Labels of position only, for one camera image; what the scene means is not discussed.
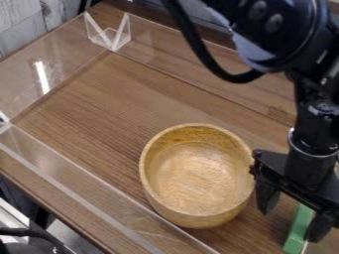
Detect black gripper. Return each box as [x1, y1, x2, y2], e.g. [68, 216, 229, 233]
[251, 148, 339, 243]

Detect green rectangular block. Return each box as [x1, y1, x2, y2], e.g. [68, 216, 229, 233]
[283, 204, 313, 254]

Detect brown wooden bowl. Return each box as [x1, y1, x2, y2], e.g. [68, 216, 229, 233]
[139, 123, 255, 229]

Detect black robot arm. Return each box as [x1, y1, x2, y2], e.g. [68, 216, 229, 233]
[207, 0, 339, 242]

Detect clear acrylic tray walls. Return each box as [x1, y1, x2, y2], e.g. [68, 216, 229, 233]
[0, 11, 339, 254]

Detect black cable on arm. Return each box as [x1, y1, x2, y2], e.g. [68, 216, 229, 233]
[160, 0, 265, 84]

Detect clear acrylic corner bracket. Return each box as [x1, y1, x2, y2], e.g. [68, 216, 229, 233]
[84, 12, 131, 53]

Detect black cable lower left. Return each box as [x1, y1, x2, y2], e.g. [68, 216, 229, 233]
[0, 227, 68, 254]

